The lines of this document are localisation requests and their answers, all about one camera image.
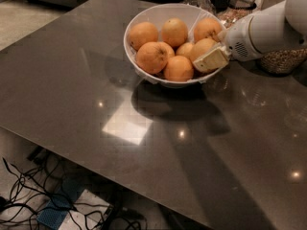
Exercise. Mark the orange back left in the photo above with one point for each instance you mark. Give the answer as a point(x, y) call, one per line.
point(142, 33)

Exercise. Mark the orange front middle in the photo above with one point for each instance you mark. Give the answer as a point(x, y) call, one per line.
point(178, 68)

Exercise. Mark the orange back middle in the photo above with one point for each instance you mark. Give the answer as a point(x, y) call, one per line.
point(174, 32)

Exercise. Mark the small orange centre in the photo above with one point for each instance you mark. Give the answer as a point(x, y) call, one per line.
point(185, 49)

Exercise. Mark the large orange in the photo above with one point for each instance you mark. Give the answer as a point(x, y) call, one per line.
point(152, 57)
point(200, 48)

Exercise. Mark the white bowl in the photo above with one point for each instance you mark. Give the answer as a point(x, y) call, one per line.
point(158, 15)

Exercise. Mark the blue box on floor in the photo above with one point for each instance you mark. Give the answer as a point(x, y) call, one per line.
point(60, 203)

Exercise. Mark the glass jar of grains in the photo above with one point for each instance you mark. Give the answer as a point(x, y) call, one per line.
point(282, 63)

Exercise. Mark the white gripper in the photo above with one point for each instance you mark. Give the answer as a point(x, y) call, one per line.
point(238, 38)

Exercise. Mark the orange back right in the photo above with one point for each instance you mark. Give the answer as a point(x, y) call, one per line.
point(207, 28)

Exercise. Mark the glass jar of nuts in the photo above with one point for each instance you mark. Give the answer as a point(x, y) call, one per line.
point(236, 9)

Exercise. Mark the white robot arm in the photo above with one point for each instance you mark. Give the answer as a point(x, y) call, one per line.
point(275, 36)

